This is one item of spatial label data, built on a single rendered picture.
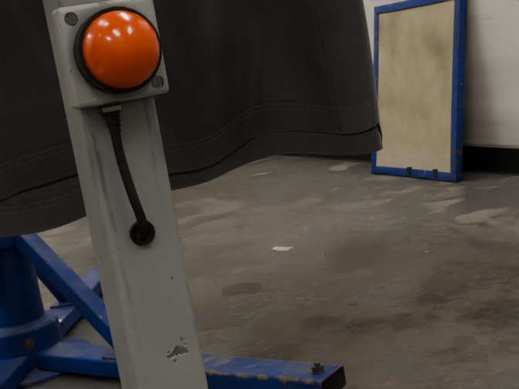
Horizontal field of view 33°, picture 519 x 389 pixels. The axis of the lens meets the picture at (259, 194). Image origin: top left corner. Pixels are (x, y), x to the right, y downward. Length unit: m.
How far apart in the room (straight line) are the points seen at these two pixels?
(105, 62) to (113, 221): 0.09
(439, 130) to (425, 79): 0.24
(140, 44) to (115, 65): 0.02
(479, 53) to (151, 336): 3.17
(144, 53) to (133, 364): 0.17
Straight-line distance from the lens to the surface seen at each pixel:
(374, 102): 0.86
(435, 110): 3.65
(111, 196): 0.46
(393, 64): 3.92
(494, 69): 3.53
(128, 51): 0.42
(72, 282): 1.97
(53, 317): 2.13
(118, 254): 0.46
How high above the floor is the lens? 0.64
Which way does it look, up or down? 9 degrees down
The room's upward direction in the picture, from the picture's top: 10 degrees counter-clockwise
